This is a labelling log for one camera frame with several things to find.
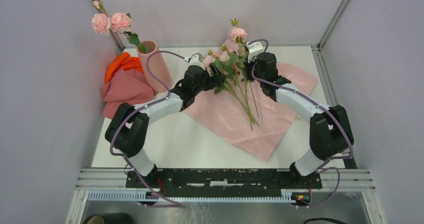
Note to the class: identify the orange cloth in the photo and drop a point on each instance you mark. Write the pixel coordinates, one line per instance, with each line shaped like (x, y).
(125, 62)

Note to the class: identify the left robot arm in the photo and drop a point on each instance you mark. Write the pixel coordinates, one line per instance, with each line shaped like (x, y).
(128, 128)

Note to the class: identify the pink cylindrical vase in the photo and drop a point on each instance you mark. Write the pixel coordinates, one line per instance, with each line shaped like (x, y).
(154, 65)

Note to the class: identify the pink rose stem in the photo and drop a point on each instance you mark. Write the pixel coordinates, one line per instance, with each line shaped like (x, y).
(119, 23)
(236, 44)

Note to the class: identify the black round object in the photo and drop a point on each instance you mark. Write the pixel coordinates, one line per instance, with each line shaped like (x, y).
(109, 218)

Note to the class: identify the pink wrapping paper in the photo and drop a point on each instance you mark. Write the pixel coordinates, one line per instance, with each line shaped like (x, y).
(240, 114)

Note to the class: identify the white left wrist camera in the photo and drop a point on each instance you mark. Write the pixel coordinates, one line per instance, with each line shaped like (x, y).
(195, 59)

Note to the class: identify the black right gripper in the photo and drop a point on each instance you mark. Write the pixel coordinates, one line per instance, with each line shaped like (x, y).
(247, 68)

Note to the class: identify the pink cloth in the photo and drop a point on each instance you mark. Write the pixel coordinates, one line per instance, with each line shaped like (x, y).
(126, 86)

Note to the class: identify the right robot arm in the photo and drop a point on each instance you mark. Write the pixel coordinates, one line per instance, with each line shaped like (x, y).
(329, 129)

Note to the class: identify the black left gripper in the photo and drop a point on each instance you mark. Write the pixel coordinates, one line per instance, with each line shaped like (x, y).
(218, 79)

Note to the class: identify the pink rose stems bunch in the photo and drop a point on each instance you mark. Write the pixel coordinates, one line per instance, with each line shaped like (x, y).
(223, 62)

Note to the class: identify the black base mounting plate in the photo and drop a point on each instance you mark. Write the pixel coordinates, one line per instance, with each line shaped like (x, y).
(229, 183)

